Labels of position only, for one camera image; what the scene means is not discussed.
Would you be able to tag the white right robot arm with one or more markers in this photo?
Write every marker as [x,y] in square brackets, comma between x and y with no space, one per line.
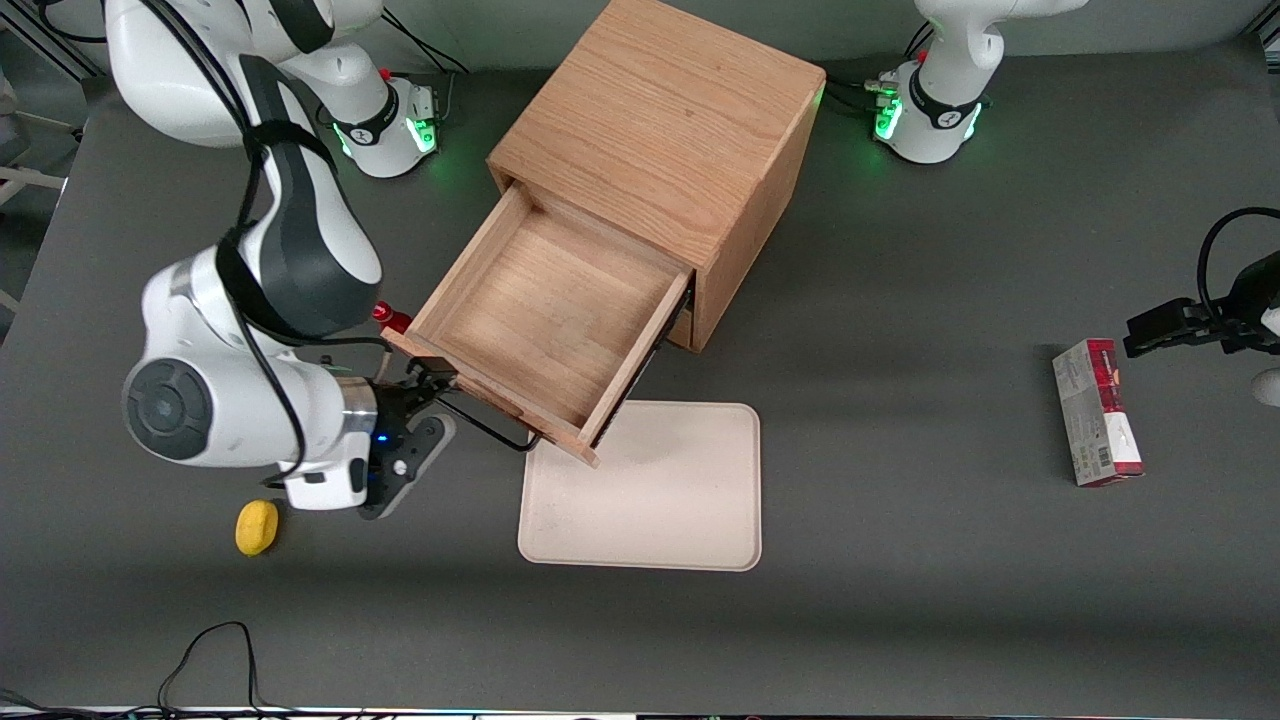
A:
[200,400]

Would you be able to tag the red soda bottle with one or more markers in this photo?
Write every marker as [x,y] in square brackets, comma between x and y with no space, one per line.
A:
[392,320]

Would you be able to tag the yellow lemon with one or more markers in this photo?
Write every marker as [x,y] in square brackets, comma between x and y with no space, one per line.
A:
[256,527]

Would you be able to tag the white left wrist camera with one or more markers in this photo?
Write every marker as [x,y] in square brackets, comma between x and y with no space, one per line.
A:
[1270,387]

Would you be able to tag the white metal stand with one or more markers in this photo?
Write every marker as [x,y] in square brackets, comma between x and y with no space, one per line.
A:
[30,178]

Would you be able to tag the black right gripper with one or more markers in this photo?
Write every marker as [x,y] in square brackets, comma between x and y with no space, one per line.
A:
[397,404]

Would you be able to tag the wooden oak cabinet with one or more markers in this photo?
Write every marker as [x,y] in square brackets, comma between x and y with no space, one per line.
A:
[660,110]

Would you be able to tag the red and white carton box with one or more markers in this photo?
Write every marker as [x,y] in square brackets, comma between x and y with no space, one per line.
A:
[1095,420]

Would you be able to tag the beige rectangular tray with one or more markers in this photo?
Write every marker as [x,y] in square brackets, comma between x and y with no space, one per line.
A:
[680,500]

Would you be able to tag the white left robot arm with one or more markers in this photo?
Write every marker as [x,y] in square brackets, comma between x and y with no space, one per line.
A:
[945,100]

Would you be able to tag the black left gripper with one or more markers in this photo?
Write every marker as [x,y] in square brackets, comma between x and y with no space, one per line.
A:
[1250,302]

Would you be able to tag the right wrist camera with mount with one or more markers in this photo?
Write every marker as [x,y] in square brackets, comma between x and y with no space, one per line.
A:
[320,485]

